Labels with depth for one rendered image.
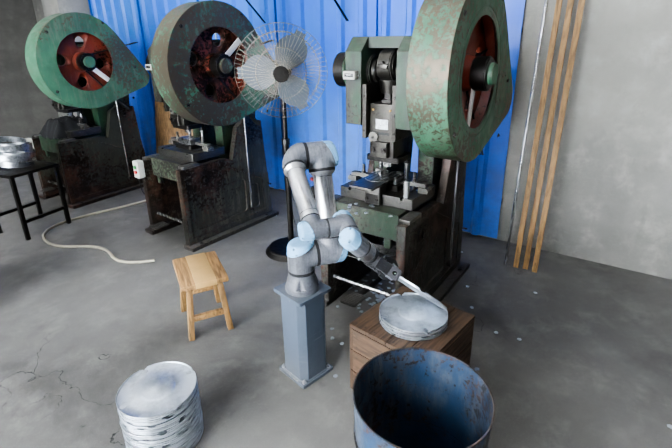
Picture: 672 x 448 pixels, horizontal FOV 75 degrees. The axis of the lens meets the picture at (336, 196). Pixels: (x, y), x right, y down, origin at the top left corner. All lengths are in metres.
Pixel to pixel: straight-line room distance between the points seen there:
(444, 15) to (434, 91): 0.29
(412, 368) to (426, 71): 1.12
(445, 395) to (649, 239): 2.13
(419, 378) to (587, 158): 2.11
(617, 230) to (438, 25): 2.10
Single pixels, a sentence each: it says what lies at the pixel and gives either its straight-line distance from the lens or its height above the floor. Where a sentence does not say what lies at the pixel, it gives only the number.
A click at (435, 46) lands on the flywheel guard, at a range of 1.86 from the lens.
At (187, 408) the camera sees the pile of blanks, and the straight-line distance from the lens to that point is 1.91.
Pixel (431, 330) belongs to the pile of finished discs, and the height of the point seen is 0.39.
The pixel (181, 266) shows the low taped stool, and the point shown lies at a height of 0.33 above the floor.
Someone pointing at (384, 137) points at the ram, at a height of 1.00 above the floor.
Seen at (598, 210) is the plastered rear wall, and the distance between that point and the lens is 3.44.
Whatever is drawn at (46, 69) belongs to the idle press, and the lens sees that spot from 4.51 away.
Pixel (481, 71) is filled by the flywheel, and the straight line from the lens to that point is 2.12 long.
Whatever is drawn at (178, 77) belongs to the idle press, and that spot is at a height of 1.28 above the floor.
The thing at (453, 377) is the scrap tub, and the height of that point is 0.40.
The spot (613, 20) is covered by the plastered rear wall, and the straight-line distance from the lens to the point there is 3.26.
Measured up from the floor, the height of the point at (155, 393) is 0.24.
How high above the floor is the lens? 1.50
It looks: 20 degrees down
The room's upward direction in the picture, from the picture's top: 1 degrees counter-clockwise
